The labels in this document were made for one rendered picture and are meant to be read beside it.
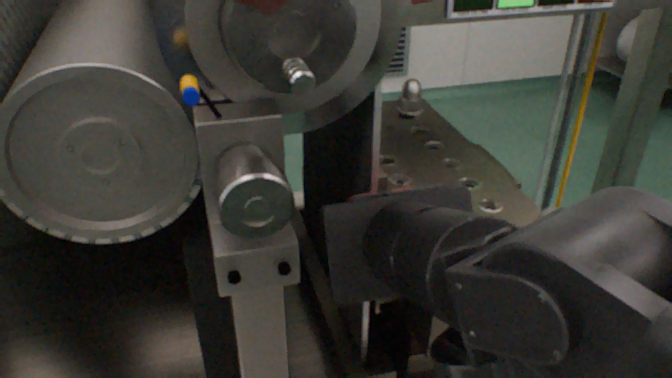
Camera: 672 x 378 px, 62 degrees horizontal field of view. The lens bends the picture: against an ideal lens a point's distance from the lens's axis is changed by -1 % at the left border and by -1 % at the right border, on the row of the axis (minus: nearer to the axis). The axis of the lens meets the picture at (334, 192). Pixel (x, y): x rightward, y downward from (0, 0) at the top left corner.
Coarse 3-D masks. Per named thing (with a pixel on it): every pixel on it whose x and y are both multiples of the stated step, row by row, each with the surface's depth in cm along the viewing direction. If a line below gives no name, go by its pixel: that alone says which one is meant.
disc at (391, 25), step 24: (168, 0) 31; (384, 0) 34; (168, 24) 31; (384, 24) 35; (168, 48) 32; (384, 48) 36; (192, 72) 33; (384, 72) 36; (216, 96) 34; (336, 96) 36; (360, 96) 37; (288, 120) 36; (312, 120) 37
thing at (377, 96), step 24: (336, 120) 48; (360, 120) 42; (312, 144) 60; (336, 144) 50; (360, 144) 43; (312, 168) 61; (336, 168) 51; (360, 168) 43; (336, 192) 52; (360, 192) 44
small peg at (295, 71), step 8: (296, 56) 32; (288, 64) 31; (296, 64) 31; (304, 64) 31; (288, 72) 31; (296, 72) 30; (304, 72) 30; (288, 80) 31; (296, 80) 30; (304, 80) 30; (312, 80) 30; (296, 88) 30; (304, 88) 30; (312, 88) 30
